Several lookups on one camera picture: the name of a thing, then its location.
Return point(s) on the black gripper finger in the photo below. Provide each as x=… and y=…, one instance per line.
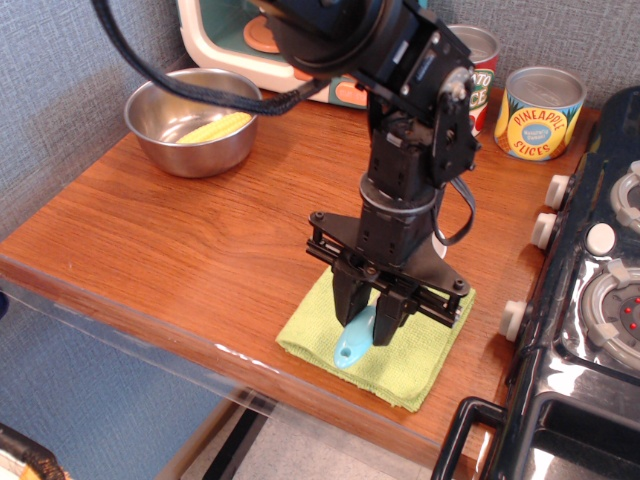
x=351, y=291
x=391, y=312

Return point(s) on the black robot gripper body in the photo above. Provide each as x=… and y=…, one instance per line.
x=395, y=241

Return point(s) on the white spoon with blue handle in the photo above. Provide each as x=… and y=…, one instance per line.
x=357, y=337

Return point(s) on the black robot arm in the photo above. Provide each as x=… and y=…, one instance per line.
x=418, y=77

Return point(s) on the yellow-green folded cloth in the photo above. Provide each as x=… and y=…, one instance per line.
x=401, y=373

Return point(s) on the white stove knob bottom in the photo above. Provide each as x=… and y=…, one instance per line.
x=511, y=319

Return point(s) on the white stove knob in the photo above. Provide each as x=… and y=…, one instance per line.
x=542, y=230
x=556, y=191
x=511, y=319

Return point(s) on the white stove knob middle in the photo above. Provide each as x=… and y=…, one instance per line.
x=542, y=230

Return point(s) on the white stove knob top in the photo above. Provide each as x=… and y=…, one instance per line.
x=556, y=191

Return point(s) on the pineapple slices can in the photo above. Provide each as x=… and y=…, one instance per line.
x=539, y=112

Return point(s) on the yellow toy corn cob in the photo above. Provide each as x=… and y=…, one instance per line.
x=217, y=129

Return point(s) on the black toy stove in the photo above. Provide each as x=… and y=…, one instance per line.
x=573, y=385

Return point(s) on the tomato sauce can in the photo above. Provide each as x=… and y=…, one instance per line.
x=485, y=49

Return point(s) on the stainless steel bowl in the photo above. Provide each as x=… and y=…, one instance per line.
x=158, y=119

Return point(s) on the orange toy plate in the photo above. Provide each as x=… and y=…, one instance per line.
x=259, y=37

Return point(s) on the toy microwave oven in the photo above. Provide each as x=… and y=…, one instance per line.
x=212, y=32

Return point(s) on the clear acrylic edge guard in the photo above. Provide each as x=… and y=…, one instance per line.
x=111, y=406

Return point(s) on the black oven door handle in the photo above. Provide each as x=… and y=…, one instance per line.
x=471, y=410

